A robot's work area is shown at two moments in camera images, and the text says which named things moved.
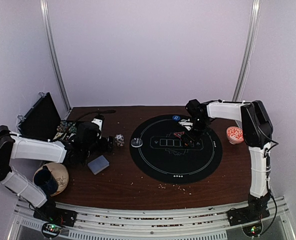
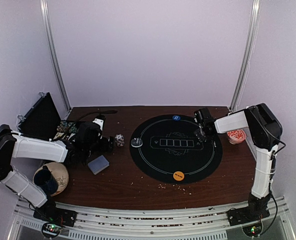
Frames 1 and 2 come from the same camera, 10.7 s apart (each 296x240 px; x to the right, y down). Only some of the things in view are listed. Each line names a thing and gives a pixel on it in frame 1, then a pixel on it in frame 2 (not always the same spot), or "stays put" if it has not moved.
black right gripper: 190,143 → 201,137
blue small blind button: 176,117 stays put
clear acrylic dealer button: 136,142 stays put
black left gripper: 103,147 stays put
